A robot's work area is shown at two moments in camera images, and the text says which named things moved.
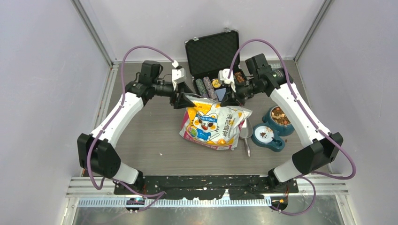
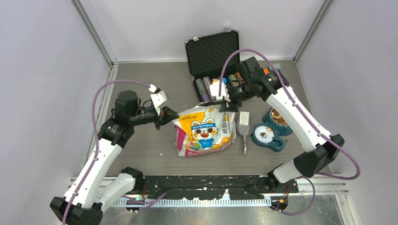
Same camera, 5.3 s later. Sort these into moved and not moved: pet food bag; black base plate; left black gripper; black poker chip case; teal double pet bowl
Moved: pet food bag; left black gripper
Not moved: teal double pet bowl; black poker chip case; black base plate
